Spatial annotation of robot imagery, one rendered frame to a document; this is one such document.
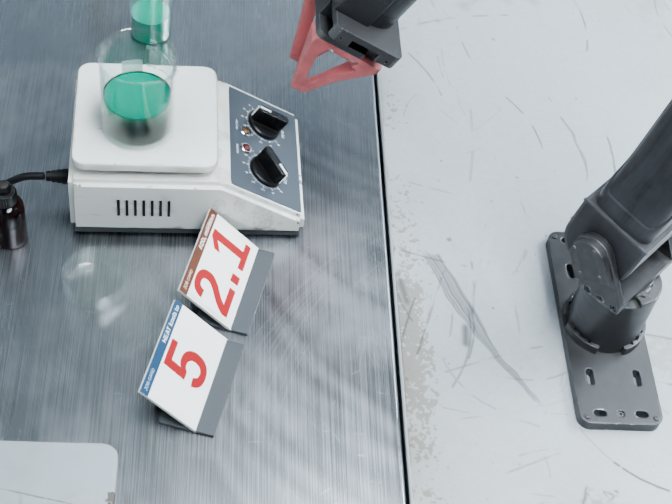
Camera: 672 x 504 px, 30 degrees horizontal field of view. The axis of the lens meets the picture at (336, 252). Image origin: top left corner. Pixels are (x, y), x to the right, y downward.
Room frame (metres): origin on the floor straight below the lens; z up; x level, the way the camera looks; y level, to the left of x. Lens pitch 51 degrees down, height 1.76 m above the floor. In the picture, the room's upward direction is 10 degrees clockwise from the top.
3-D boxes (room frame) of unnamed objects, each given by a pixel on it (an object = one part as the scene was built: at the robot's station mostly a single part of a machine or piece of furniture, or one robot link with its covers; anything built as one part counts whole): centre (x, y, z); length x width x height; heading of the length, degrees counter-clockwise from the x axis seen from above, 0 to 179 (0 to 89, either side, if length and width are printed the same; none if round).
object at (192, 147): (0.74, 0.18, 0.98); 0.12 x 0.12 x 0.01; 12
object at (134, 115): (0.72, 0.18, 1.03); 0.07 x 0.06 x 0.08; 65
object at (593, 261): (0.67, -0.23, 1.00); 0.09 x 0.06 x 0.06; 144
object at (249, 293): (0.64, 0.09, 0.92); 0.09 x 0.06 x 0.04; 175
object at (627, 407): (0.66, -0.24, 0.94); 0.20 x 0.07 x 0.08; 10
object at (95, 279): (0.61, 0.19, 0.91); 0.06 x 0.06 x 0.02
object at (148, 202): (0.74, 0.15, 0.94); 0.22 x 0.13 x 0.08; 102
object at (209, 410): (0.54, 0.09, 0.92); 0.09 x 0.06 x 0.04; 175
